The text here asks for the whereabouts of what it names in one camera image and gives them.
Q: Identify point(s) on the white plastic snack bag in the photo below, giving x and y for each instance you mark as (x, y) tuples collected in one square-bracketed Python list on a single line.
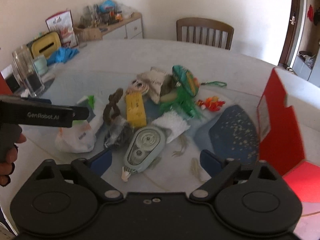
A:
[(82, 136)]

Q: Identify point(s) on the red plush horse keychain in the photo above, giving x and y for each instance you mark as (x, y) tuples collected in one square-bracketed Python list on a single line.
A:
[(212, 104)]

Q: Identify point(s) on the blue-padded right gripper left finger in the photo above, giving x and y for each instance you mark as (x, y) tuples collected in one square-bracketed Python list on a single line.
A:
[(89, 172)]

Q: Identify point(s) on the yellow cardboard box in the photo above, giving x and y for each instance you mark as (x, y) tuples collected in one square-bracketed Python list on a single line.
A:
[(135, 111)]

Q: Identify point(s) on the red white snack bag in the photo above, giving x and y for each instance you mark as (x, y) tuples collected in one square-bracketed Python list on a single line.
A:
[(62, 23)]

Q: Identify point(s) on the clear drinking glass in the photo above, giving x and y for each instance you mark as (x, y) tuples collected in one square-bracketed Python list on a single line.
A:
[(25, 67)]

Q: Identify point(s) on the person's left hand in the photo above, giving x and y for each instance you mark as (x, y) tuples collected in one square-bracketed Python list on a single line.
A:
[(10, 154)]

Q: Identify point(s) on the white drawer cabinet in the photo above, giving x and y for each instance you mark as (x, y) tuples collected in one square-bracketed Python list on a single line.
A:
[(127, 29)]

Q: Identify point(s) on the yellow tissue box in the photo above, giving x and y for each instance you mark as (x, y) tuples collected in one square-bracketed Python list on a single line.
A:
[(45, 45)]

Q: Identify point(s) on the silver foil snack packet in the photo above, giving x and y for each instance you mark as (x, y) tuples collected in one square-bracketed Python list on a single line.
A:
[(119, 134)]

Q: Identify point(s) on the blue cloth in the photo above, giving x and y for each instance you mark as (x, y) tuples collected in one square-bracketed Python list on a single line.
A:
[(62, 55)]

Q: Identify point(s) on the beige patterned pouch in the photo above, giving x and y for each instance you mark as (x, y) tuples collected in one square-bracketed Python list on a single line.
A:
[(159, 82)]

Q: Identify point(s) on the white fluffy cloth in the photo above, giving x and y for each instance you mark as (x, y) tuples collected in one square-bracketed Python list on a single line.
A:
[(172, 123)]

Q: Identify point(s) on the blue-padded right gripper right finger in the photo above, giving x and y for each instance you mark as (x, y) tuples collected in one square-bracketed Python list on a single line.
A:
[(222, 173)]

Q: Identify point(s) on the brown wooden chair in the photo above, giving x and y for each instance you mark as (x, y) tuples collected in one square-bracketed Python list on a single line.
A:
[(204, 31)]

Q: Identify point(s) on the pale green correction tape dispenser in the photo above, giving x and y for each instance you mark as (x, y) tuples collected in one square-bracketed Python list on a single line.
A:
[(146, 145)]

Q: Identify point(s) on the blue toy globe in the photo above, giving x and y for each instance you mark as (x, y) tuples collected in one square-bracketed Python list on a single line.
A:
[(107, 6)]

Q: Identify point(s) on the brown heart-shaped wreath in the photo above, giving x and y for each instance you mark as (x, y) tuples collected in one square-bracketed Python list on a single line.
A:
[(111, 110)]

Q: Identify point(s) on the red and white cardboard box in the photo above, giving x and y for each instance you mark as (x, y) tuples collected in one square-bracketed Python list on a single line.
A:
[(288, 119)]

